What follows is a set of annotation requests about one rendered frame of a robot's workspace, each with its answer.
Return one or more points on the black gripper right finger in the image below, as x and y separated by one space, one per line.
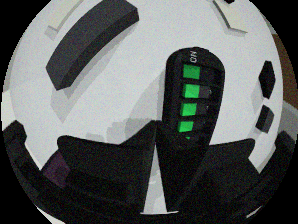
183 163

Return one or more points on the dark grey switch controller unit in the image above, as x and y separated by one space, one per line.
194 79

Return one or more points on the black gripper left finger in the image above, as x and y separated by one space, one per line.
129 162

